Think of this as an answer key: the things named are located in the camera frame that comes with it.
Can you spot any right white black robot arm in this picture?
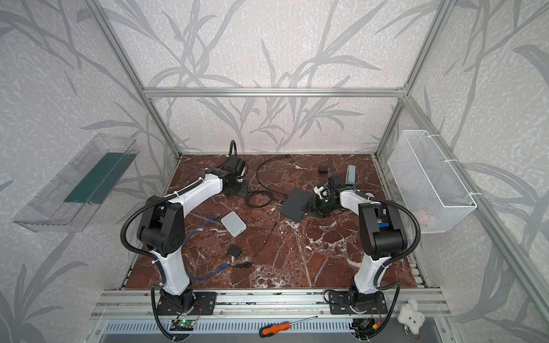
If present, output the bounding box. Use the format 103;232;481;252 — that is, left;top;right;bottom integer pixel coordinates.
310;176;421;315

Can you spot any clear plastic wall tray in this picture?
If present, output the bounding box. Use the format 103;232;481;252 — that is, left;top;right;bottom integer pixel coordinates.
13;134;140;233

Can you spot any white wire mesh basket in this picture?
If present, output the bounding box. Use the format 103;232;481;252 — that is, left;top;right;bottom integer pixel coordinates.
388;130;477;234

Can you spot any black network switch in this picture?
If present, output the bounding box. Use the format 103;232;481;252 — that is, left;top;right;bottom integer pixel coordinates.
281;188;314;222

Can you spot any black ethernet cable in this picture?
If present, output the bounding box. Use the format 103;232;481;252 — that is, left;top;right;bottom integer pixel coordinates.
256;155;293;200

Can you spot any white plush toy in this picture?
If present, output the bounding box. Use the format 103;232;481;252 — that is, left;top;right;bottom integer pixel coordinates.
397;299;425;336

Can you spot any orange handled screwdriver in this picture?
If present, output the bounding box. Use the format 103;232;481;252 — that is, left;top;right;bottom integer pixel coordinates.
259;316;317;338

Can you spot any grey brush block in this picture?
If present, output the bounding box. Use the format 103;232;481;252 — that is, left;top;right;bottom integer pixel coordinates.
345;164;357;186

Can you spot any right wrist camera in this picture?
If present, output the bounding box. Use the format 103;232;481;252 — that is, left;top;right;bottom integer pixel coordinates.
314;184;330;200

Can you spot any blue ethernet cable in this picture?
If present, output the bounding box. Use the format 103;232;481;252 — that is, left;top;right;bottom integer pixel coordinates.
179;213;229;282

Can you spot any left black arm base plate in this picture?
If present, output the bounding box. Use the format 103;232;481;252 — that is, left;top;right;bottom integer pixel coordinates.
156;290;217;316

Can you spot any black power adapter cube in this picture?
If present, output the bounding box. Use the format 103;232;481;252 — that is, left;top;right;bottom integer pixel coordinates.
227;244;242;259

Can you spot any pink item in basket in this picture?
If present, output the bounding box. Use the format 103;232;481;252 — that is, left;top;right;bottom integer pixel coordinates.
415;210;436;227

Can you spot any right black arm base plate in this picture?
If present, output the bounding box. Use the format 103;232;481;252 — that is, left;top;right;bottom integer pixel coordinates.
323;290;388;315

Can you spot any green circuit board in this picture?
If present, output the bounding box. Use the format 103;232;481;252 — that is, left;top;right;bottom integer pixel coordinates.
170;320;197;332

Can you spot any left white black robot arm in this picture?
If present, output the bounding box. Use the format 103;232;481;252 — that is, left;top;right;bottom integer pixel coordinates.
120;154;247;313

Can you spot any thin black power cord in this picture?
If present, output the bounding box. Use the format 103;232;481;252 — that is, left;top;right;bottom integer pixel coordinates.
231;220;279;270

